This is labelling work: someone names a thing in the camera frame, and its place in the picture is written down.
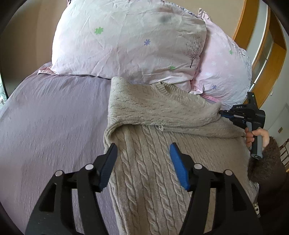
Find beige cable knit sweater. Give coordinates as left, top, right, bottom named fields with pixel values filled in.
left=103, top=76, right=260, bottom=235

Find white floral pillow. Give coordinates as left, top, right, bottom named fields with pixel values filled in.
left=39, top=1, right=207, bottom=91

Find wooden headboard frame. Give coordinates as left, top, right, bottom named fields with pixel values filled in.
left=233, top=1, right=288, bottom=107

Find lilac textured bed sheet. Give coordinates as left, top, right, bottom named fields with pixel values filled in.
left=1, top=71, right=111, bottom=232

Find pink floral pillow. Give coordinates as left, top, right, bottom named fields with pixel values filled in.
left=190, top=8, right=252, bottom=109

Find person right hand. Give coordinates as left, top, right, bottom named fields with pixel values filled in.
left=245, top=127, right=270, bottom=149

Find wooden chair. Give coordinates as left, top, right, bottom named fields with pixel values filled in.
left=279, top=139, right=289, bottom=172

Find brown fuzzy sleeve forearm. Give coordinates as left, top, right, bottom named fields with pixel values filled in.
left=247, top=137, right=288, bottom=194

